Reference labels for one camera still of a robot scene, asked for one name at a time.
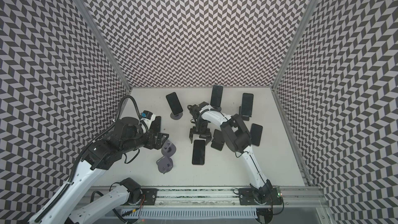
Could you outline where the aluminium corner post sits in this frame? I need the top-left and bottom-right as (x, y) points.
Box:
(272, 0), (319, 91)
(73, 0), (131, 94)

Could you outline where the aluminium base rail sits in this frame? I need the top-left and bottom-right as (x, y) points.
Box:
(142, 186), (328, 207)

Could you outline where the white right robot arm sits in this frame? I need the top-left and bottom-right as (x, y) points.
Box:
(187, 102), (284, 205)

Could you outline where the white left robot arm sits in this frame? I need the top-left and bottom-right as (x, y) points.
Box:
(28, 116), (169, 224)

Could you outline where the green-edged phone on round stand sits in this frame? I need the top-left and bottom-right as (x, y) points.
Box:
(210, 85), (223, 108)

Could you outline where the aluminium corner post right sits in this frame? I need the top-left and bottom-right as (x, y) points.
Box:
(272, 0), (319, 91)

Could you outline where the dark phone on block stand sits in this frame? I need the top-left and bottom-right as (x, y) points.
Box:
(240, 93), (254, 117)

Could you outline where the aluminium corner post left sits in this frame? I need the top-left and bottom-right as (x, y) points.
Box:
(73, 0), (131, 94)

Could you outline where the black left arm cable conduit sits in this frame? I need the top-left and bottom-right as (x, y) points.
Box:
(34, 95), (147, 223)

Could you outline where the white slotted cable duct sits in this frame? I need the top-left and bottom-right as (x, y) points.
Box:
(122, 208), (258, 220)

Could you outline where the round grey stand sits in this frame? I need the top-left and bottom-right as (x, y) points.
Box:
(213, 106), (221, 112)
(156, 157), (174, 174)
(161, 140), (176, 158)
(170, 113), (183, 120)

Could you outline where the black block stand far right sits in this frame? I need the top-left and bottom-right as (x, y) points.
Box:
(238, 106), (250, 121)

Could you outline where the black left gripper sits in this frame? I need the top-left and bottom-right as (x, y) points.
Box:
(121, 129), (169, 155)

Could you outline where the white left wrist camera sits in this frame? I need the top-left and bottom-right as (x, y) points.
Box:
(141, 111), (156, 129)

